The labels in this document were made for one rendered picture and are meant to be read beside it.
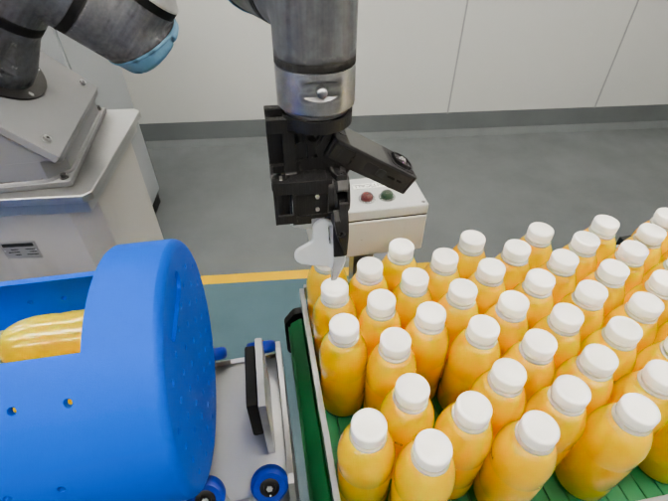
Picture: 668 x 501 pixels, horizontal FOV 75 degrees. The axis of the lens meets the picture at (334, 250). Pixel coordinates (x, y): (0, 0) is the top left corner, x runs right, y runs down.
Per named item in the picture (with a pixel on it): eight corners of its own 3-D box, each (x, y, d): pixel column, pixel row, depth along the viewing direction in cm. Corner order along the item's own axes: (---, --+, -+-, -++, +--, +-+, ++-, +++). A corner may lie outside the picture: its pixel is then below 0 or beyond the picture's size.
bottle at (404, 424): (383, 426, 65) (394, 361, 54) (426, 445, 62) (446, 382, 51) (366, 468, 60) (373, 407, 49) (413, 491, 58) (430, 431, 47)
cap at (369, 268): (381, 264, 67) (382, 255, 66) (383, 282, 64) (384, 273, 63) (356, 264, 67) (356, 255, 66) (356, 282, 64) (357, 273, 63)
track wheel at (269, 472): (249, 465, 53) (248, 474, 51) (285, 458, 54) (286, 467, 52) (253, 500, 53) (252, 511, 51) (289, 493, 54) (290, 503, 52)
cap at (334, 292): (315, 295, 62) (314, 286, 61) (334, 281, 64) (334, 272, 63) (335, 309, 60) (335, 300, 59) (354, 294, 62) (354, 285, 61)
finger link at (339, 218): (327, 244, 53) (324, 175, 48) (341, 243, 53) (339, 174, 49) (333, 263, 49) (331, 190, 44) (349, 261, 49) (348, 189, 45)
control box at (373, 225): (305, 227, 84) (303, 182, 77) (405, 216, 87) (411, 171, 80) (312, 261, 77) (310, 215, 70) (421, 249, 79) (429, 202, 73)
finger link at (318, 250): (295, 282, 54) (289, 215, 50) (342, 277, 55) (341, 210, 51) (298, 296, 51) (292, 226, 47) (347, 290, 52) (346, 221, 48)
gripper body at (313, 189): (271, 193, 53) (261, 94, 45) (341, 187, 54) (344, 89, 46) (276, 232, 47) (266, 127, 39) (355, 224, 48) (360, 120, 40)
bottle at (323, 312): (306, 362, 73) (301, 294, 62) (333, 338, 77) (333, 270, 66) (335, 387, 69) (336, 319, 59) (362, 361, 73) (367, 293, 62)
